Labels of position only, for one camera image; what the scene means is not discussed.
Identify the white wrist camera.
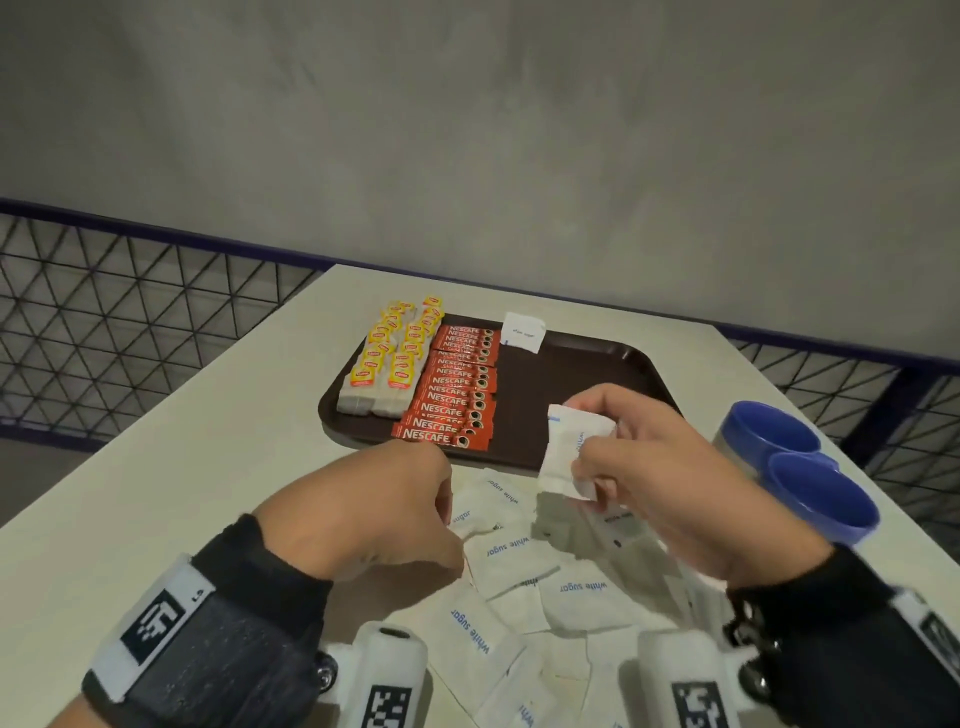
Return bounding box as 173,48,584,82
637,628,759,728
314,620,430,728

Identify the person's right hand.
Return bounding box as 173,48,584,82
562,383,835,592

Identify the person's left forearm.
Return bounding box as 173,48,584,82
44,693,114,728

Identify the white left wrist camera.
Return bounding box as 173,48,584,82
314,620,430,728

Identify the black wrist strap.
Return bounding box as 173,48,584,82
723,543,960,728
80,513,335,728

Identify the brown plastic tray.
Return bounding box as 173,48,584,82
317,313,684,472

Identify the white sugar packet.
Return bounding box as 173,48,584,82
536,404,618,502
500,311,547,355

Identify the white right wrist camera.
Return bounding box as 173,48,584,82
637,628,759,728

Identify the black right wrist strap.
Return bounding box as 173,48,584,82
723,543,960,728

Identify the pile of white sugar sachets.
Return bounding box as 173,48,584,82
419,468,744,728

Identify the blue and white bowl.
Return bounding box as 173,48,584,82
712,399,838,481
761,449,881,547

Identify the row of red Nescafe sachets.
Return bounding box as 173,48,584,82
389,323,502,453

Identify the black left wrist strap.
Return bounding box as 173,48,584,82
80,513,335,728

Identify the person's left hand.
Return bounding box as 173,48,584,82
253,440,466,583

